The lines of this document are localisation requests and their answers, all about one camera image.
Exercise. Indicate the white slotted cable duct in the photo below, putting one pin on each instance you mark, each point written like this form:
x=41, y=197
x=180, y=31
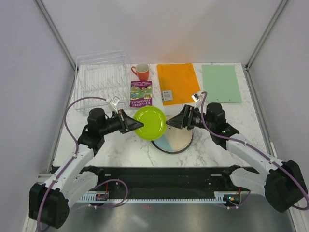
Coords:
x=114, y=197

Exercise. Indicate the dark blue floral plate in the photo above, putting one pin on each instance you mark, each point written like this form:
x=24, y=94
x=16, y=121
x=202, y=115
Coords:
x=164, y=146

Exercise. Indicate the aluminium frame post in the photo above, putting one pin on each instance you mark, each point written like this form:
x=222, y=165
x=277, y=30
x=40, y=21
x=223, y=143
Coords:
x=55, y=32
x=266, y=33

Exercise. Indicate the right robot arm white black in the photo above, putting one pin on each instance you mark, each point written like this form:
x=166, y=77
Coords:
x=281, y=183

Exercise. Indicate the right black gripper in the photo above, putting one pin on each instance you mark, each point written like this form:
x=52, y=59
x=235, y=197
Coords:
x=183, y=119

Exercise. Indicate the cream blue leaf plate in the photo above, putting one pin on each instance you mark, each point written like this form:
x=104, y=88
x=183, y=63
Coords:
x=174, y=135

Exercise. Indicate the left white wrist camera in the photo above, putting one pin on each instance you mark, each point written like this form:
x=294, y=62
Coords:
x=112, y=103

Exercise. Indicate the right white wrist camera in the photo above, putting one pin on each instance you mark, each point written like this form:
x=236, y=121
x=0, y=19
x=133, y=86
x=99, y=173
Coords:
x=198, y=96

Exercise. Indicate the light green cutting board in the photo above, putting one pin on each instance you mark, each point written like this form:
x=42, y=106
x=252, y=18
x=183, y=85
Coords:
x=221, y=84

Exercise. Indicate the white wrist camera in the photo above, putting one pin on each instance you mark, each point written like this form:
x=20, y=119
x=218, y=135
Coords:
x=198, y=96
x=112, y=103

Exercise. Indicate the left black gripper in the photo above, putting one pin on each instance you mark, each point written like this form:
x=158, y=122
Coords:
x=127, y=123

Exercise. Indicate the purple treehouse book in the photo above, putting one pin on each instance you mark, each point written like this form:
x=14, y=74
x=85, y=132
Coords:
x=141, y=94

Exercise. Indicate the left aluminium frame post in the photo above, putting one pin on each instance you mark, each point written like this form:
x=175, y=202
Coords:
x=55, y=32

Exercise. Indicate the orange cutting board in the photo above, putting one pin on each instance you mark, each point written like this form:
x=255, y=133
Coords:
x=178, y=82

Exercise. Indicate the green white plate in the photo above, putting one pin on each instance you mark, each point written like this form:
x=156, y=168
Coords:
x=154, y=121

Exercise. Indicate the white wire dish rack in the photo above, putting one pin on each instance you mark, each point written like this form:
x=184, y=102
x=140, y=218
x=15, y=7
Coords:
x=99, y=78

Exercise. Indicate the right aluminium frame post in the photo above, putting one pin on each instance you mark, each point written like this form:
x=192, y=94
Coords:
x=266, y=33

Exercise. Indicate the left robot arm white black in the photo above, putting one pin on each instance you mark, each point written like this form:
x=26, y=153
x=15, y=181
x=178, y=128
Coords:
x=50, y=202

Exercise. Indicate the orange mug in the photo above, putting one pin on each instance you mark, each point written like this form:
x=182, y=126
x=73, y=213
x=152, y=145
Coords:
x=142, y=71

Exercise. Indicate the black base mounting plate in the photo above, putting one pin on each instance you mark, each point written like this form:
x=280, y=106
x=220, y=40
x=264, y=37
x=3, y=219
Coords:
x=171, y=181

